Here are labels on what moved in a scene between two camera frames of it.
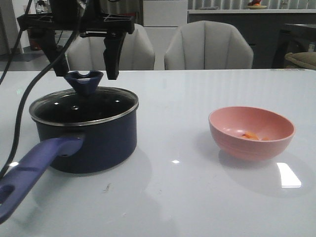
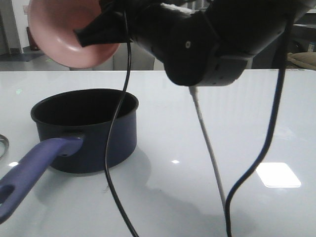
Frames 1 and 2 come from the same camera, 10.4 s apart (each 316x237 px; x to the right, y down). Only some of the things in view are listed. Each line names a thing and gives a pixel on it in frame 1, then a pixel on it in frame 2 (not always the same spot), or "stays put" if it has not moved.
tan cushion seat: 306,59 stays put
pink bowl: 250,133 -> 53,23
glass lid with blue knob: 84,104 -> 4,145
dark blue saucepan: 85,148 stays put
